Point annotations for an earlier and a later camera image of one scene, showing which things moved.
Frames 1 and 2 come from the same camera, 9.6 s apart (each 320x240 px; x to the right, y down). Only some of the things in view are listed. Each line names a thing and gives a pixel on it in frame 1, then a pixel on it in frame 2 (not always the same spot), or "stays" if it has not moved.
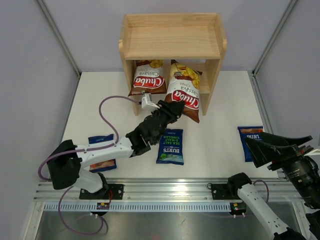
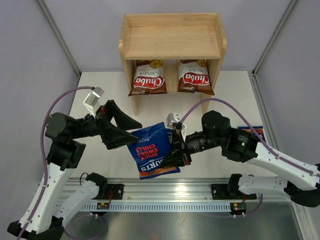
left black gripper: [172, 110] -> [111, 135]
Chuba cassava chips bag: [184, 86] -> [193, 77]
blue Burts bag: [104, 165] -> [151, 149]
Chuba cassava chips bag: [148, 78] stays
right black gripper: [280, 155] -> [175, 157]
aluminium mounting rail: [273, 189] stays
